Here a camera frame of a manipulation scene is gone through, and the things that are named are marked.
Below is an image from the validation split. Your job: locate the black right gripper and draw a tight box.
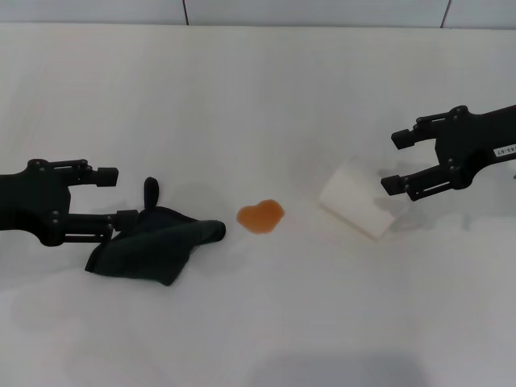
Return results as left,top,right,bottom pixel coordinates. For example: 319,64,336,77
380,103,516,202

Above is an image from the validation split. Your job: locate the dark cloth rag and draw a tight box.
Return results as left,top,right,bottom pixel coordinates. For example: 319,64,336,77
84,176,227,288

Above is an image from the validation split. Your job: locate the orange brown liquid stain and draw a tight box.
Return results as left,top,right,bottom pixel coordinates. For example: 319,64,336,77
235,199,287,236

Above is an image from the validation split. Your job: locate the white paper cup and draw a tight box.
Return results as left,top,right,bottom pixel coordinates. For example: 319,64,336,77
318,156,394,243

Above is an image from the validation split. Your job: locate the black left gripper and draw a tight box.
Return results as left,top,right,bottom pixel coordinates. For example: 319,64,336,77
0,158,140,248

